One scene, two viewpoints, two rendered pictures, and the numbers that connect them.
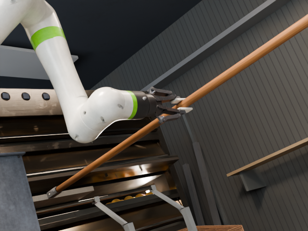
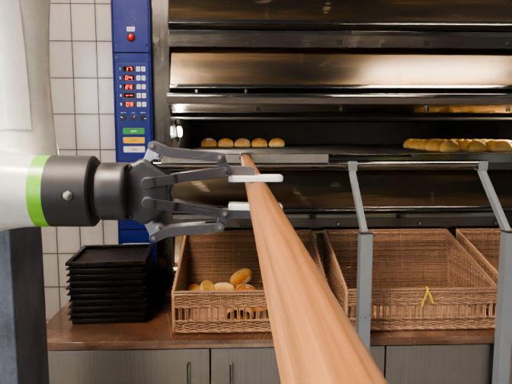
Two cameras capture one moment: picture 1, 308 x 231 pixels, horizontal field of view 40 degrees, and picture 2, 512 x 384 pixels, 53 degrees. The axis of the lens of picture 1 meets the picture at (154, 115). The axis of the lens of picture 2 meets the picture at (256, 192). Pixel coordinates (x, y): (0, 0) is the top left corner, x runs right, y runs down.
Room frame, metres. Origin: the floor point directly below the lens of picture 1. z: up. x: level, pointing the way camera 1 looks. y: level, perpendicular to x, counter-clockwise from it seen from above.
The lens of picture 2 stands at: (1.00, -0.58, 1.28)
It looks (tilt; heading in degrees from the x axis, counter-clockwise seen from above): 7 degrees down; 46
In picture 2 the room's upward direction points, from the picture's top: straight up
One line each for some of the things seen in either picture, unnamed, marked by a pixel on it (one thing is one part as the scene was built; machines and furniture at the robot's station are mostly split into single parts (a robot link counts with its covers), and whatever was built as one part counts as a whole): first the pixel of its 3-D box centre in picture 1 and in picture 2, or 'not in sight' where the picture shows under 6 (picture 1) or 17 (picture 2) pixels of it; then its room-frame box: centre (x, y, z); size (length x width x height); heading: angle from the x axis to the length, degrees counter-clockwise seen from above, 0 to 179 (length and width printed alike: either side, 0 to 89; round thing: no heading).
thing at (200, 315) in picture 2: not in sight; (250, 275); (2.34, 0.82, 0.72); 0.56 x 0.49 x 0.28; 138
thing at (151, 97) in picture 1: (151, 105); (135, 191); (1.35, 0.00, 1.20); 0.09 x 0.07 x 0.08; 138
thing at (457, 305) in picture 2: not in sight; (401, 273); (2.78, 0.42, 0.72); 0.56 x 0.49 x 0.28; 138
